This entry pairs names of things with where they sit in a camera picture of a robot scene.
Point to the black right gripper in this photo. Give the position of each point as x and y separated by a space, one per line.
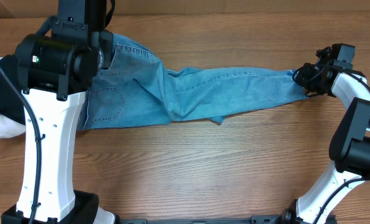
300 77

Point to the light blue denim jeans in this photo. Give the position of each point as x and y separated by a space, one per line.
138 90

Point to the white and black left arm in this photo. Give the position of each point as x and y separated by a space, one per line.
55 68

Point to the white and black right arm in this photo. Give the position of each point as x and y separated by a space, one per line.
349 151

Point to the folded black garment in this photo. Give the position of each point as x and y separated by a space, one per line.
10 106

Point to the folded white garment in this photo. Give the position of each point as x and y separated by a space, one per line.
10 128

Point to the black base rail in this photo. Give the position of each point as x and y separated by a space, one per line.
255 219

